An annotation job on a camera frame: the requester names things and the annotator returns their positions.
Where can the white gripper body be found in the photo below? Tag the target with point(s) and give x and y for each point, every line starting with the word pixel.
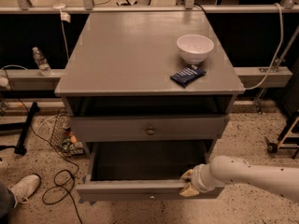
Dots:
pixel 196 177

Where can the grey drawer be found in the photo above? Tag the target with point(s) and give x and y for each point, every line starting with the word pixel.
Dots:
pixel 112 129
pixel 140 170

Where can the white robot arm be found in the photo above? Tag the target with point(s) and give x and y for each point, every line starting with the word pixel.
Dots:
pixel 224 170

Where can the grey drawer cabinet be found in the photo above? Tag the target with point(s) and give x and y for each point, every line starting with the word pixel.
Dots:
pixel 123 61

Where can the grey top drawer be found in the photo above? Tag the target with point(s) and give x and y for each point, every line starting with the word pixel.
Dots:
pixel 112 129

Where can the dark blue snack packet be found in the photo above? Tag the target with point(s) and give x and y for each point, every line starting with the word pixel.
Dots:
pixel 188 75

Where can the white bowl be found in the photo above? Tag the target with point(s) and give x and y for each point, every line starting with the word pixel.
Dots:
pixel 193 49

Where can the white sneaker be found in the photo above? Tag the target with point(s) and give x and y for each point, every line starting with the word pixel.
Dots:
pixel 25 188

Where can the black stand leg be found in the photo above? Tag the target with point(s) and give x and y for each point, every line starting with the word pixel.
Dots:
pixel 20 148

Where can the clear plastic water bottle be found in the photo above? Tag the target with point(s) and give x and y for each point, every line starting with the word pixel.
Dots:
pixel 41 62

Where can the wire basket with items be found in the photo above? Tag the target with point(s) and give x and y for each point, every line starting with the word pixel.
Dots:
pixel 63 138

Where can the white lamp with cord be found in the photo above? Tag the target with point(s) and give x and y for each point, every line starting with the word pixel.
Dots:
pixel 64 17

